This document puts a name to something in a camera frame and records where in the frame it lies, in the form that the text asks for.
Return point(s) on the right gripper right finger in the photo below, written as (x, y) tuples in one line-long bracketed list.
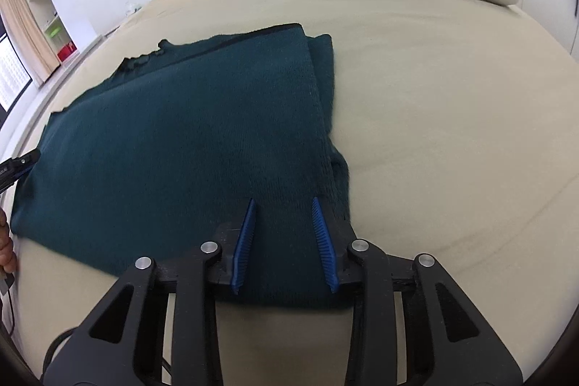
[(333, 234)]

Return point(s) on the person's hand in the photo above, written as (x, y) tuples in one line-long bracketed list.
[(8, 257)]

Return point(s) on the black framed window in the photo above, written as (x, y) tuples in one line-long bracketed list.
[(14, 78)]

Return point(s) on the beige roman blind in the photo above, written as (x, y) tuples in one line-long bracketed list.
[(32, 46)]

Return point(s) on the dark teal knit sweater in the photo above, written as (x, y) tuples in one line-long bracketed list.
[(150, 161)]

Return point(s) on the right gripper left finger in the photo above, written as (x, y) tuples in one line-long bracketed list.
[(235, 238)]

